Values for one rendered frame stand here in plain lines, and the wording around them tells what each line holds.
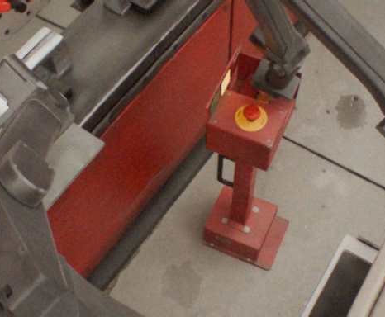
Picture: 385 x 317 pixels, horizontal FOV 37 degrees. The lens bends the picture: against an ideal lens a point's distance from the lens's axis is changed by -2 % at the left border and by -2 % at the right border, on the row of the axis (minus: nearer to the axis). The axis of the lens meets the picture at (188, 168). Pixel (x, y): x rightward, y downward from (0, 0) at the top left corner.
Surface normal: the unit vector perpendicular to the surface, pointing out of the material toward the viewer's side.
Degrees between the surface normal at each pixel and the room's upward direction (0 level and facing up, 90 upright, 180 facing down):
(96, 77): 0
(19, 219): 66
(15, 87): 36
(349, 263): 0
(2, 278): 26
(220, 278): 0
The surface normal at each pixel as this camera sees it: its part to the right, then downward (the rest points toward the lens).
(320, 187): -0.03, -0.47
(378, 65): -0.07, 0.07
